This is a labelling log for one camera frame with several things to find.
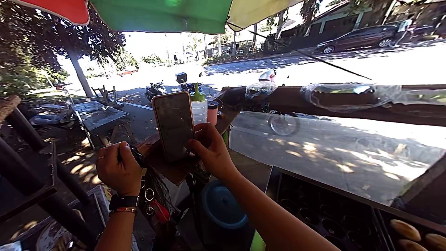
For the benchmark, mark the golden brown bun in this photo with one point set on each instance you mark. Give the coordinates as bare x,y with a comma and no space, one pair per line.
405,229
411,245
435,241

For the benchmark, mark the upturned wooden stool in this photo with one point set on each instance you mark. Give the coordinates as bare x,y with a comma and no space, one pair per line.
108,96

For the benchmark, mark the clear bottle with green nozzle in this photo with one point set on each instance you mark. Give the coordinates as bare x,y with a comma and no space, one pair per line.
199,108

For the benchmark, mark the person's left forearm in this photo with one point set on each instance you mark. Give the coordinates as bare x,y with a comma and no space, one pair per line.
117,226

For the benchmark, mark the person's left fingers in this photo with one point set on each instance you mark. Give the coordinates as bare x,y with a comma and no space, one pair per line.
104,158

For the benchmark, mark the person's right thumb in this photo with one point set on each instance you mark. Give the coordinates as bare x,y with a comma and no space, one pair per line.
198,147

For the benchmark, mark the smartphone with light rim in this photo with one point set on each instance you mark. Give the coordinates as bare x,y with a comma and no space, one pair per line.
174,129

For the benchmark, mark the round blue plastic lid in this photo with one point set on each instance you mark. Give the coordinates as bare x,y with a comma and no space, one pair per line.
223,205

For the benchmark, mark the black molded baking pan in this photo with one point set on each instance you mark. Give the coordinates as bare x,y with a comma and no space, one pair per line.
331,212

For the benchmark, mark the person's right index finger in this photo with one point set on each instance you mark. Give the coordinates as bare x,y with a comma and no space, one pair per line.
208,129

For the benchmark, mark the clear glass panel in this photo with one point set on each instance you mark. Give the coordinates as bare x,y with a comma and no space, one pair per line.
324,150

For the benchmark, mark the person's left thumb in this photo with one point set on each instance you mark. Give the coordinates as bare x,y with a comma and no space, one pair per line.
126,153

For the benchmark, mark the person's right hand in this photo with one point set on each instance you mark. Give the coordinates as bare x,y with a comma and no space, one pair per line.
217,157

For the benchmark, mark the white and pink helmet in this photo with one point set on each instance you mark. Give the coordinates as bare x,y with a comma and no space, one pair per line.
267,76

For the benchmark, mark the roadside building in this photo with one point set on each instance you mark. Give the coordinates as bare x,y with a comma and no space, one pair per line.
336,28

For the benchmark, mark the motorcycle with spoked wheel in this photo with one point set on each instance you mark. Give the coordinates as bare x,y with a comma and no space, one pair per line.
284,124

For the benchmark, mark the motorcycle with top box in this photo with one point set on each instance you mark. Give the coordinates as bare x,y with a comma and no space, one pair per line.
181,77

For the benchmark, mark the dark wooden bench frame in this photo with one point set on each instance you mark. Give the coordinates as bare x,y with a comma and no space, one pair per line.
26,174

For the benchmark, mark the brown wooden board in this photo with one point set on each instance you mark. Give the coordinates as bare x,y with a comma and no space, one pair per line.
177,170

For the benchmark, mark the metal key rings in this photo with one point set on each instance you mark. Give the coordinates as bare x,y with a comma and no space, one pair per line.
149,199

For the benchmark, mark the bright green object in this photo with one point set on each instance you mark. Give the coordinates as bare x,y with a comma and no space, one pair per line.
258,243

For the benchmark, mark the large leafy tree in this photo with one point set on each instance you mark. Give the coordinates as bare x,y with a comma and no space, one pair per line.
78,69

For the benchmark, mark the black scooter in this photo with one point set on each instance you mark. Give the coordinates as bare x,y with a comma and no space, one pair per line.
155,90

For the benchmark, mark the dark parked car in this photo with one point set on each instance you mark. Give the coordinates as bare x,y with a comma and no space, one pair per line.
359,39

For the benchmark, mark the person's left hand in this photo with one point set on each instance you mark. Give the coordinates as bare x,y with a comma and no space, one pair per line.
120,174

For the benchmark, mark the thin black rod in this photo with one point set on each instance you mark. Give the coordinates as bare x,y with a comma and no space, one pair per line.
324,61

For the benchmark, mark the dark baking tray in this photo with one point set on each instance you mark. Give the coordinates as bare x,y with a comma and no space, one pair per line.
427,228

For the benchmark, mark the pink cup with black lid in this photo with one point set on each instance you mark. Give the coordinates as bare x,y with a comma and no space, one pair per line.
212,114

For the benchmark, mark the weathered dark table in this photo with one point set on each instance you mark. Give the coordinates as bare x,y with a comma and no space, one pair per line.
101,116

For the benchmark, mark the red car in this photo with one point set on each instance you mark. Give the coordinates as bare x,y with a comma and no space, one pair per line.
127,72

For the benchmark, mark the red green yellow umbrella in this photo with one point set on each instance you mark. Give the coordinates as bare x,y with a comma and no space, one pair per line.
163,15

